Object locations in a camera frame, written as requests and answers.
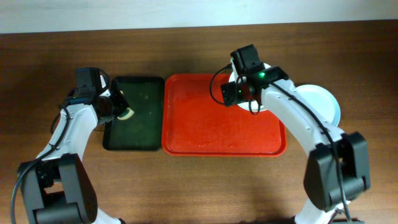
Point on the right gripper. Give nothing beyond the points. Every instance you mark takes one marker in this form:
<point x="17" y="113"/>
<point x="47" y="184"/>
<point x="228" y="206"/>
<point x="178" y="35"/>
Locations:
<point x="229" y="93"/>

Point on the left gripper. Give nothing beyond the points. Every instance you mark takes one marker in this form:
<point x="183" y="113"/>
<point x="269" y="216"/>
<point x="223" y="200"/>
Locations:
<point x="117" y="104"/>

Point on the green and yellow sponge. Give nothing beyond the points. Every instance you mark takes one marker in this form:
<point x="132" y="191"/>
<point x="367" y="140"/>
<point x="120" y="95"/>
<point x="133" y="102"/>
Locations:
<point x="126" y="114"/>

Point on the white plate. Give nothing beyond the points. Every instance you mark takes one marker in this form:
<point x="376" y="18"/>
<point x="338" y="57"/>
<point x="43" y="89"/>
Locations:
<point x="245" y="105"/>

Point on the light blue plate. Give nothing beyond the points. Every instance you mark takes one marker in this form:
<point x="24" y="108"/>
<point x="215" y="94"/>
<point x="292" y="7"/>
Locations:
<point x="323" y="101"/>

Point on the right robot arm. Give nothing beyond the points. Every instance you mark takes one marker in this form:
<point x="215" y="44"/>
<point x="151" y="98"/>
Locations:
<point x="337" y="170"/>

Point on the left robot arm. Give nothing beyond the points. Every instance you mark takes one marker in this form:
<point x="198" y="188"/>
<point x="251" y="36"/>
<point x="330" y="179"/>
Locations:
<point x="55" y="186"/>

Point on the black rectangular tray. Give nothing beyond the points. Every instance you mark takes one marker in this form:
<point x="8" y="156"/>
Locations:
<point x="143" y="130"/>

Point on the red plastic tray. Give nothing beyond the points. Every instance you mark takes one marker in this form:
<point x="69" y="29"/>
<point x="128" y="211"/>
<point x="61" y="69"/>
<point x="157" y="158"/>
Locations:
<point x="195" y="125"/>

